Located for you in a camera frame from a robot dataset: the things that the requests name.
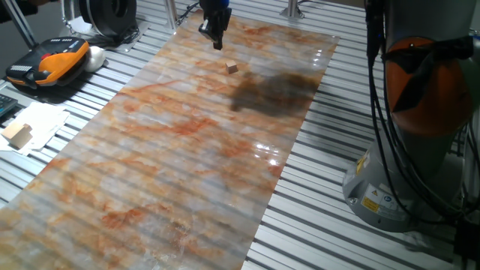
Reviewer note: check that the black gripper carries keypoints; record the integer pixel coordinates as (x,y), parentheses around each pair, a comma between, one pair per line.
(217,11)

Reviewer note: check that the small wooden block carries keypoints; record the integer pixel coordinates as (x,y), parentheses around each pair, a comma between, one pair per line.
(231,67)

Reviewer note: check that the dark sleeved forearm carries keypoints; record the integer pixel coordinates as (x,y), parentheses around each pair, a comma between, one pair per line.
(15,9)

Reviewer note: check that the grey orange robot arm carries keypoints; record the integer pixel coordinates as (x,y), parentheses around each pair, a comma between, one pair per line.
(431,93)

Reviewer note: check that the large wooden block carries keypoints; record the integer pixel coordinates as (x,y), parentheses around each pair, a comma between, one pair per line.
(17,135)

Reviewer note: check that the orange marble pattern mat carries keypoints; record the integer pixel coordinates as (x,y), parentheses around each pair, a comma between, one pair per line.
(168,168)

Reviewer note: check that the orange black teach pendant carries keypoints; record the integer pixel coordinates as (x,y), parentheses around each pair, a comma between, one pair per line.
(52,62)

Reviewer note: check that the white paper sheets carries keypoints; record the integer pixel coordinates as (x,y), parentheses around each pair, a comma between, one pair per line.
(45,120)

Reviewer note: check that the aluminium frame post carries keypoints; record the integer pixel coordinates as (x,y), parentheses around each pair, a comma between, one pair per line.
(171,13)
(292,9)

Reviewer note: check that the dark grey frame post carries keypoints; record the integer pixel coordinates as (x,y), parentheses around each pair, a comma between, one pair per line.
(20,22)

